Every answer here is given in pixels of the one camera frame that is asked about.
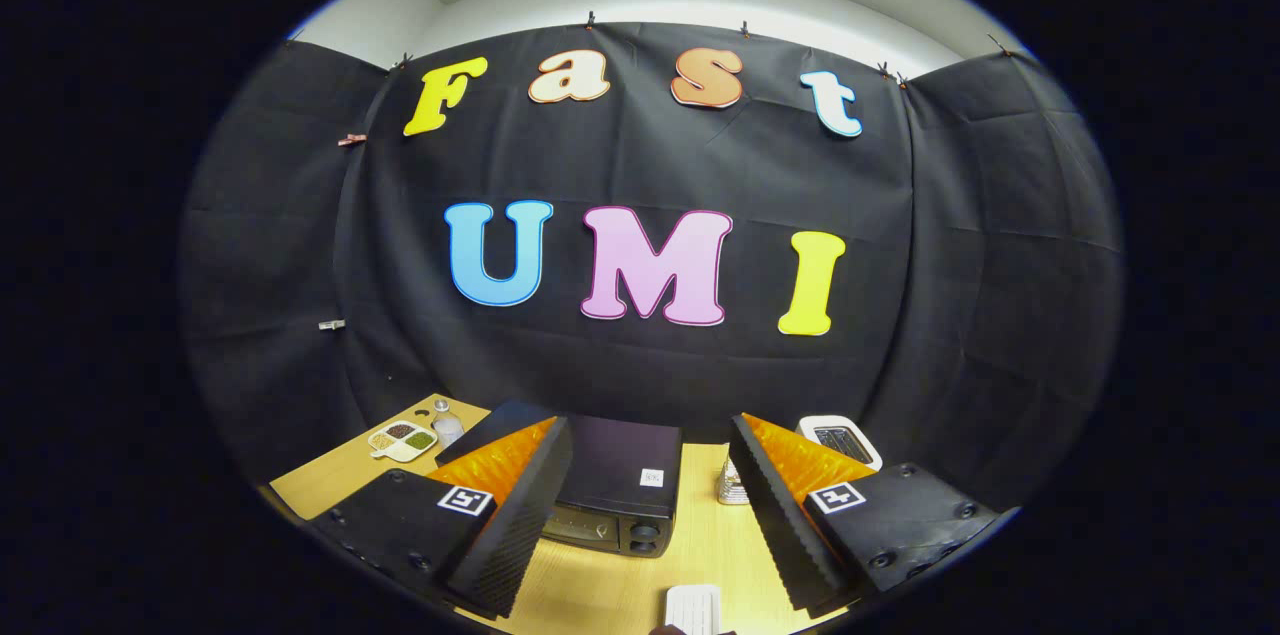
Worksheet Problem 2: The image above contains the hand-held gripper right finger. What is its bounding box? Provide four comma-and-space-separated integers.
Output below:
727, 413, 1001, 616

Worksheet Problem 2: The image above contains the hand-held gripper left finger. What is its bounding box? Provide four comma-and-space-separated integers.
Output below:
310, 415, 574, 619

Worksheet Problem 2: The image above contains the black toaster oven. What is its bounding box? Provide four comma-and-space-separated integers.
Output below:
435, 400, 684, 559

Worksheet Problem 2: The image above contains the white slot toaster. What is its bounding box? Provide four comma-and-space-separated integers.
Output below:
796, 414, 884, 473

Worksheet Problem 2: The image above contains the small clear bottle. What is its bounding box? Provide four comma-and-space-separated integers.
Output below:
431, 398, 466, 448

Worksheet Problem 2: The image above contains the white rectangular plate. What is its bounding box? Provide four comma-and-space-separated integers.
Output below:
664, 584, 723, 635

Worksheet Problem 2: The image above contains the white divided seasoning dish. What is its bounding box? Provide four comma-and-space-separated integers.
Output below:
367, 421, 439, 463

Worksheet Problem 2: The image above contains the black backdrop cloth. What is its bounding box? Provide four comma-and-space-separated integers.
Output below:
180, 15, 1123, 506

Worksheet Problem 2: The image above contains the clear wire holder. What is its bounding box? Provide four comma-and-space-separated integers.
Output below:
716, 458, 753, 506

